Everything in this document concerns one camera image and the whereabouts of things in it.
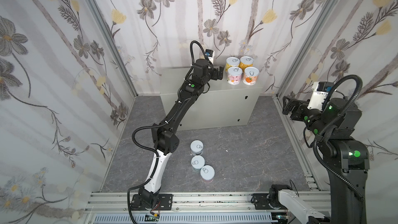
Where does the yellow white label can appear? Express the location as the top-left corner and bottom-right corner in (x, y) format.
(225, 57), (240, 71)

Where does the pink label can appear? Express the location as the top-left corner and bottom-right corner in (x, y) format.
(227, 66), (243, 85)

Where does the orange persimmon label can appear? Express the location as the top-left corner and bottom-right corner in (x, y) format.
(243, 66), (260, 86)

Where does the purple label can front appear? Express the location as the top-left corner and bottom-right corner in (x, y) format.
(200, 165), (215, 183)

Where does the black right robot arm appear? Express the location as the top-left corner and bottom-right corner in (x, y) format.
(267, 75), (370, 224)

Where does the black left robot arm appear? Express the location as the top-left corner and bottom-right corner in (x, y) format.
(127, 40), (223, 224)

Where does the grey metal cabinet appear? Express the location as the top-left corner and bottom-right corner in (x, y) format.
(160, 68), (262, 131)

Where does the blue label can upper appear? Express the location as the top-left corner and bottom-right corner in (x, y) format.
(190, 140), (204, 156)

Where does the blue label can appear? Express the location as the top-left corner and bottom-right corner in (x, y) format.
(190, 140), (204, 156)
(191, 155), (205, 172)

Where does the blue label can lower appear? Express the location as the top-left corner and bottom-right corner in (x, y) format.
(191, 155), (205, 172)

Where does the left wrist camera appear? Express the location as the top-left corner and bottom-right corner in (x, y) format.
(205, 49), (215, 64)

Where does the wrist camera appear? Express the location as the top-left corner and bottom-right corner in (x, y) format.
(307, 82), (334, 111)
(205, 49), (215, 64)

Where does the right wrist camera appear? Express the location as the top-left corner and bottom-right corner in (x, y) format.
(307, 82), (334, 111)

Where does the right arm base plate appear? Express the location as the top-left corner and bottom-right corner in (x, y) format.
(251, 194), (280, 210)

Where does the white slotted cable duct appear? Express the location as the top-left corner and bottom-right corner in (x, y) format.
(93, 213), (279, 224)

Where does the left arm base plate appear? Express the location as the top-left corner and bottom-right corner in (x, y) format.
(130, 194), (173, 211)

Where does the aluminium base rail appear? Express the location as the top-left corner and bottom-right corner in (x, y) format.
(84, 191), (331, 214)

